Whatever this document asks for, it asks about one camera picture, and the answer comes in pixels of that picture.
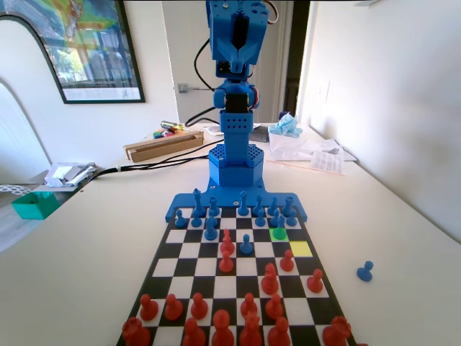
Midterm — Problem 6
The blue chess king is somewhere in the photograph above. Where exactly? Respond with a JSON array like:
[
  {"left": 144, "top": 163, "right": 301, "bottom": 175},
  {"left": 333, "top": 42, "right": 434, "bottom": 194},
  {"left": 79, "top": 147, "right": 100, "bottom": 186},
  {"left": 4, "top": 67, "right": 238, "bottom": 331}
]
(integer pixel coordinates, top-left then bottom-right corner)
[{"left": 191, "top": 187, "right": 205, "bottom": 219}]

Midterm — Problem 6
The red chess pawn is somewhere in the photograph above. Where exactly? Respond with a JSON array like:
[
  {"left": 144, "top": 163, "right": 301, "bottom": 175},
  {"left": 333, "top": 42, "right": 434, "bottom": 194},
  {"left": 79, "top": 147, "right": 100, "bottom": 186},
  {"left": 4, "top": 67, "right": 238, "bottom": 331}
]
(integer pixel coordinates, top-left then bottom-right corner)
[
  {"left": 306, "top": 268, "right": 324, "bottom": 294},
  {"left": 240, "top": 292, "right": 259, "bottom": 318},
  {"left": 164, "top": 293, "right": 184, "bottom": 321},
  {"left": 279, "top": 249, "right": 295, "bottom": 272},
  {"left": 189, "top": 291, "right": 210, "bottom": 320},
  {"left": 139, "top": 293, "right": 159, "bottom": 321},
  {"left": 264, "top": 292, "right": 284, "bottom": 320},
  {"left": 218, "top": 250, "right": 234, "bottom": 274}
]

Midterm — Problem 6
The red chess king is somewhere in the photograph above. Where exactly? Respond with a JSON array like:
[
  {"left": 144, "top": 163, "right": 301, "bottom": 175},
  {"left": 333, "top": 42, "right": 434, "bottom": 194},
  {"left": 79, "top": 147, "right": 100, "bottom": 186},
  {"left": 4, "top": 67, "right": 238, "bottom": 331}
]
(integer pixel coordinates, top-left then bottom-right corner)
[{"left": 211, "top": 309, "right": 235, "bottom": 346}]

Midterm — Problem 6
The red chess queen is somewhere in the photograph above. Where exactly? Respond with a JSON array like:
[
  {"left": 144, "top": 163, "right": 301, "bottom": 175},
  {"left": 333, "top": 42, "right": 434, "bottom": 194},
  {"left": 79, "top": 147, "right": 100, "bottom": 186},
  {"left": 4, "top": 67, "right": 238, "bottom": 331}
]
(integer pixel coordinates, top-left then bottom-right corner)
[{"left": 239, "top": 310, "right": 263, "bottom": 346}]

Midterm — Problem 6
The red chess bishop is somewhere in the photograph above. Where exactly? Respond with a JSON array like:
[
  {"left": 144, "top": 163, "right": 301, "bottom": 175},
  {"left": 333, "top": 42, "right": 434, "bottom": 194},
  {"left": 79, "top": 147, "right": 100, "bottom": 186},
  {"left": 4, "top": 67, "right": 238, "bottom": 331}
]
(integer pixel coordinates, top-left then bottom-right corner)
[
  {"left": 183, "top": 316, "right": 207, "bottom": 346},
  {"left": 267, "top": 316, "right": 291, "bottom": 346}
]

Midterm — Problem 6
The red chess rook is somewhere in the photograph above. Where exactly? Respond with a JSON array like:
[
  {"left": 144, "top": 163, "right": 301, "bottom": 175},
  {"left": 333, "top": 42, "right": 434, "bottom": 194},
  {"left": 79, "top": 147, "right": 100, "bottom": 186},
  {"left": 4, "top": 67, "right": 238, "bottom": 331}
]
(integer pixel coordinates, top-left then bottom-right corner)
[
  {"left": 122, "top": 316, "right": 151, "bottom": 346},
  {"left": 322, "top": 315, "right": 352, "bottom": 346}
]

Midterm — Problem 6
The white door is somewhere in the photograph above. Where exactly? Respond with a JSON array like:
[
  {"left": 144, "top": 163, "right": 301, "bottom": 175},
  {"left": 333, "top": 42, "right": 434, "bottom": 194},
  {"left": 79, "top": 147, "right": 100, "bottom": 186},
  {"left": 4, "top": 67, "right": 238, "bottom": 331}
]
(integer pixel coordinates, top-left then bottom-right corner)
[{"left": 161, "top": 0, "right": 295, "bottom": 125}]

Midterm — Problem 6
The blue white crumpled cloth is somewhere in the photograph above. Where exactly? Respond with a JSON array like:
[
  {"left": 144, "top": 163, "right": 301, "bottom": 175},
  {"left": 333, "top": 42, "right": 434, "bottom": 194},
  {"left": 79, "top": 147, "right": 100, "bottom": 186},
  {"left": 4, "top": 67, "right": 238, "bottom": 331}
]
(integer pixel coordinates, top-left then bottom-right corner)
[{"left": 268, "top": 112, "right": 305, "bottom": 138}]

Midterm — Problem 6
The dark grey flat box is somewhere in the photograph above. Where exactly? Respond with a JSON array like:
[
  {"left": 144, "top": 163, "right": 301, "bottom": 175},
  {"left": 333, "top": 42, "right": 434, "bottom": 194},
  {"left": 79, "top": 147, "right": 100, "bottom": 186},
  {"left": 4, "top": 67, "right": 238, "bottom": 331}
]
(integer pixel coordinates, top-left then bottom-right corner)
[{"left": 251, "top": 124, "right": 272, "bottom": 143}]

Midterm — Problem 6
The clear plastic bag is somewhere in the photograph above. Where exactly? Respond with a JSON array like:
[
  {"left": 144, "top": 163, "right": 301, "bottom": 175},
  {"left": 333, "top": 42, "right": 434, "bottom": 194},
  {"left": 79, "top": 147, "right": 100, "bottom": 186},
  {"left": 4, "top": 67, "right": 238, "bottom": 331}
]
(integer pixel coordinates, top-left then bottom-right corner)
[{"left": 268, "top": 131, "right": 346, "bottom": 163}]

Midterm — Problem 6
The colourful marker set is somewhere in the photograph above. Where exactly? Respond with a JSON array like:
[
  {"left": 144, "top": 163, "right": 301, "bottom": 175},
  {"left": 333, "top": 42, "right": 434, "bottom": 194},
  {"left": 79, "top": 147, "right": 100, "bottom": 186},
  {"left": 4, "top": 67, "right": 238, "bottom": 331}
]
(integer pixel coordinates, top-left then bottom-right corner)
[{"left": 153, "top": 128, "right": 181, "bottom": 140}]

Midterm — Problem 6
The black framed poster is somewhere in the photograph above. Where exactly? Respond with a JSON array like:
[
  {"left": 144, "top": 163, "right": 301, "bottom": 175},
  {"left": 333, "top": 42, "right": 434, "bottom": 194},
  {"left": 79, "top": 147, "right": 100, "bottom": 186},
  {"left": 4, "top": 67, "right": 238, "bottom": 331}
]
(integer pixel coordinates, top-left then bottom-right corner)
[{"left": 34, "top": 0, "right": 147, "bottom": 105}]

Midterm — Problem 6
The long cardboard box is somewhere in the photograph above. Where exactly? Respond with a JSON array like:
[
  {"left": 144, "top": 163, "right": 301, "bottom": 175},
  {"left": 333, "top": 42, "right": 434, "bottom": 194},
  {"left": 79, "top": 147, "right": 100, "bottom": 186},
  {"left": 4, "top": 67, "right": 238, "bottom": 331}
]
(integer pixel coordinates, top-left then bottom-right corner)
[{"left": 123, "top": 130, "right": 205, "bottom": 163}]

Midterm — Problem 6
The printed paper sheet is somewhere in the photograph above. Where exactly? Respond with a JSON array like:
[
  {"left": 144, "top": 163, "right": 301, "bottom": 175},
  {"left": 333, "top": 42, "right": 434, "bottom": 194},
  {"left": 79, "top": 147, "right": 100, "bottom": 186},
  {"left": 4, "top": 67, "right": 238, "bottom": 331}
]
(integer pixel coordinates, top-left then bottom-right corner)
[{"left": 309, "top": 149, "right": 357, "bottom": 177}]

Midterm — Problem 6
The white arched panel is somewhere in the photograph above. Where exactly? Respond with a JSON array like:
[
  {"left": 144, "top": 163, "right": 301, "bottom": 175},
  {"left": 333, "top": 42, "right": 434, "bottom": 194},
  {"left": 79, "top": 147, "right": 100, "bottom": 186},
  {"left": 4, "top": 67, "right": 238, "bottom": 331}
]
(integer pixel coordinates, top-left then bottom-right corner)
[{"left": 0, "top": 13, "right": 66, "bottom": 174}]

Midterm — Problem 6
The pile of crumpled papers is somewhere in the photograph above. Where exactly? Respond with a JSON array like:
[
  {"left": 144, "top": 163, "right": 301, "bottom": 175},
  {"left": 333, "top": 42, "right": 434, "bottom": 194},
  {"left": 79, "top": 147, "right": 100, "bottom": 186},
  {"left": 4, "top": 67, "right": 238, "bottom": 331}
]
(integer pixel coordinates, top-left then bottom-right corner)
[{"left": 42, "top": 161, "right": 99, "bottom": 188}]

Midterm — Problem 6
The black and white chessboard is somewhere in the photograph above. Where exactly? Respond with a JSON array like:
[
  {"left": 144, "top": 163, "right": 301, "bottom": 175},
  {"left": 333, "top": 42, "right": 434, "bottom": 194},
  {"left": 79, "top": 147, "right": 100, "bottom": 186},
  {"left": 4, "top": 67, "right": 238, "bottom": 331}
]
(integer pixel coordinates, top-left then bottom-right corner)
[{"left": 117, "top": 205, "right": 357, "bottom": 346}]

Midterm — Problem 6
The green plastic bin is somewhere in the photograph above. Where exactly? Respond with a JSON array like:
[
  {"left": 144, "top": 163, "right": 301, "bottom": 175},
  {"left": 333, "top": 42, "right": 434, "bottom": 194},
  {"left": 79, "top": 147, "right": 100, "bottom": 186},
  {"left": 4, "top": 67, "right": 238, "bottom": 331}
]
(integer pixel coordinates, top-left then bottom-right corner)
[{"left": 11, "top": 190, "right": 61, "bottom": 220}]

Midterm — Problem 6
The white perforated item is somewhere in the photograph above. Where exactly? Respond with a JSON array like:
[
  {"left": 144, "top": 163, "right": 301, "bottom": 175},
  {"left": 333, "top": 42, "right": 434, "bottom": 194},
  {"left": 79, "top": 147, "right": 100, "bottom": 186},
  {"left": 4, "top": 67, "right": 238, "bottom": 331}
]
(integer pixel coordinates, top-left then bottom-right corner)
[{"left": 0, "top": 183, "right": 28, "bottom": 195}]

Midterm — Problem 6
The blue housed wrist camera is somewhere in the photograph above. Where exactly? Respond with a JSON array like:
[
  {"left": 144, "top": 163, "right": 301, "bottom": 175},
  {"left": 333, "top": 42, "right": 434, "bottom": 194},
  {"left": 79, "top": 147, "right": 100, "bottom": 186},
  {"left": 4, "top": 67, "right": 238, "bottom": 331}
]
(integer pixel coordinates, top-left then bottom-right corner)
[{"left": 215, "top": 59, "right": 254, "bottom": 79}]

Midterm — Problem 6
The red white servo wire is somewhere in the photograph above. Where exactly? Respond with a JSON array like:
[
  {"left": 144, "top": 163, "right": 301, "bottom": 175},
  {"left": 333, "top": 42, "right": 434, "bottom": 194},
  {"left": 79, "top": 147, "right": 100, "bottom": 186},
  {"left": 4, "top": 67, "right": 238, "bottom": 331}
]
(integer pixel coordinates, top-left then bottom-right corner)
[{"left": 262, "top": 0, "right": 281, "bottom": 27}]

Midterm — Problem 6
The thick black cable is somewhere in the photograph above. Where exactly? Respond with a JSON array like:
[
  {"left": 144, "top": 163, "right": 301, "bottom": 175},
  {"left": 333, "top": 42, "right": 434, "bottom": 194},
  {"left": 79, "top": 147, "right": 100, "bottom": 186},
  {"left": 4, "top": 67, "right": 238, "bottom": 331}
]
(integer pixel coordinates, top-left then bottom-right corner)
[{"left": 184, "top": 37, "right": 221, "bottom": 125}]

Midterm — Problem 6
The black cable bundle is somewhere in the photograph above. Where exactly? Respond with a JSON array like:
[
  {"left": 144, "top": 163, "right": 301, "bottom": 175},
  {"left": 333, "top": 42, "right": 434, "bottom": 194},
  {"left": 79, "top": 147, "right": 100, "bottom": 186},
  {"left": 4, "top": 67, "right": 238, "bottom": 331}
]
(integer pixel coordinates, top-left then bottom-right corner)
[{"left": 73, "top": 142, "right": 226, "bottom": 192}]

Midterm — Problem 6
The blue arm base plate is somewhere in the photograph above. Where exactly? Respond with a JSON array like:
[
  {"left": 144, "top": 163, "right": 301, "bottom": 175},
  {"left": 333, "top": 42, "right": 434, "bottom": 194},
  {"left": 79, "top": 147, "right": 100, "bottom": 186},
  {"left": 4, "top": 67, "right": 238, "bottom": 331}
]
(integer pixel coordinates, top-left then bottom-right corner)
[{"left": 164, "top": 175, "right": 310, "bottom": 223}]

